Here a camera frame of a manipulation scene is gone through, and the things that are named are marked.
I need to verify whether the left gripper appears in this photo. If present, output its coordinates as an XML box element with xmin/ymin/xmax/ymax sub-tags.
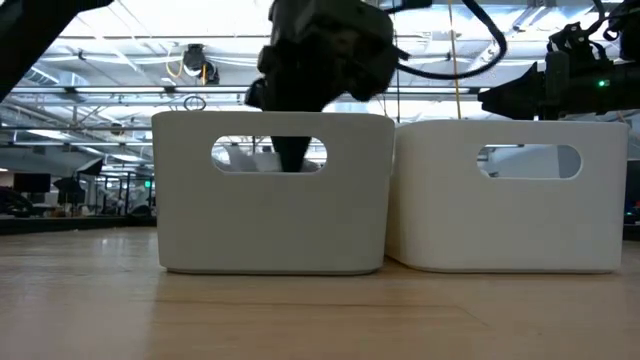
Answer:
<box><xmin>243</xmin><ymin>42</ymin><xmax>412</xmax><ymax>174</ymax></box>

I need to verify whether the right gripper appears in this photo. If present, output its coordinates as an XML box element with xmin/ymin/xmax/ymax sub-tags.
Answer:
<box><xmin>477</xmin><ymin>49</ymin><xmax>640</xmax><ymax>121</ymax></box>

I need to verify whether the grey plastic bin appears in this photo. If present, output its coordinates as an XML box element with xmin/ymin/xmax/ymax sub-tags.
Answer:
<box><xmin>151</xmin><ymin>110</ymin><xmax>397</xmax><ymax>277</ymax></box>

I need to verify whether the white plastic bin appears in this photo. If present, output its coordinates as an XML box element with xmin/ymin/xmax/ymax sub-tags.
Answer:
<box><xmin>384</xmin><ymin>119</ymin><xmax>631</xmax><ymax>275</ymax></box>

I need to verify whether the black monitor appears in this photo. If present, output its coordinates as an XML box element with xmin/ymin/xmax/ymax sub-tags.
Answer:
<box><xmin>13</xmin><ymin>172</ymin><xmax>53</xmax><ymax>195</ymax></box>
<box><xmin>628</xmin><ymin>159</ymin><xmax>640</xmax><ymax>225</ymax></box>

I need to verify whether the black background workstation equipment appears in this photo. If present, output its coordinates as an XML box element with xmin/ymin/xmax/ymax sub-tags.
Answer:
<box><xmin>52</xmin><ymin>157</ymin><xmax>157</xmax><ymax>217</ymax></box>

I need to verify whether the black camera cable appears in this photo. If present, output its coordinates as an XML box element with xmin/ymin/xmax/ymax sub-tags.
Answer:
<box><xmin>382</xmin><ymin>0</ymin><xmax>509</xmax><ymax>82</ymax></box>

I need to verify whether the yellow power cable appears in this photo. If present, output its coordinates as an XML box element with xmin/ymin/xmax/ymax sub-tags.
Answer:
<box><xmin>446</xmin><ymin>0</ymin><xmax>464</xmax><ymax>121</ymax></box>

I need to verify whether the ceiling cord reel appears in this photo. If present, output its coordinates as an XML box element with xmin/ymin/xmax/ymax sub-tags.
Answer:
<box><xmin>180</xmin><ymin>43</ymin><xmax>221</xmax><ymax>86</ymax></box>

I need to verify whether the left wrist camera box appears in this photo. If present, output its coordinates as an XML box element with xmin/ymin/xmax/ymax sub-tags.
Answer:
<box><xmin>269</xmin><ymin>0</ymin><xmax>399</xmax><ymax>51</ymax></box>

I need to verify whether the ceiling strut rail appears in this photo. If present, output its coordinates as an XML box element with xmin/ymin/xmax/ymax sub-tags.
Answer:
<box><xmin>9</xmin><ymin>85</ymin><xmax>482</xmax><ymax>96</ymax></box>

